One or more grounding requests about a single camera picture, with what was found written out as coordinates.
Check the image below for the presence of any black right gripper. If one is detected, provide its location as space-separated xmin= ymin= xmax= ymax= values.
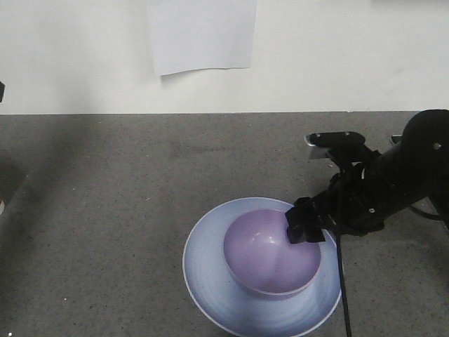
xmin=285 ymin=172 xmax=384 ymax=244

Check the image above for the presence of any lilac plastic bowl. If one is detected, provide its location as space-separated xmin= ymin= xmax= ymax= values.
xmin=223 ymin=209 xmax=322 ymax=298

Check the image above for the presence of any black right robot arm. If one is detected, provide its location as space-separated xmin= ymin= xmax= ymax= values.
xmin=286 ymin=110 xmax=448 ymax=244

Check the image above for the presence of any light blue plate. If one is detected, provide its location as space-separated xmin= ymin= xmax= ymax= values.
xmin=182 ymin=197 xmax=340 ymax=336

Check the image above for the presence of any white paper sheet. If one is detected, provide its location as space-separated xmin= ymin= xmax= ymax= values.
xmin=149 ymin=0 xmax=257 ymax=77

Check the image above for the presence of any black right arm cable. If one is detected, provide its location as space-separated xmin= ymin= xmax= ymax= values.
xmin=335 ymin=227 xmax=354 ymax=337

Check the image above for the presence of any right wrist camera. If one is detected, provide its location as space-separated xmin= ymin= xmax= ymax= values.
xmin=304 ymin=131 xmax=366 ymax=159

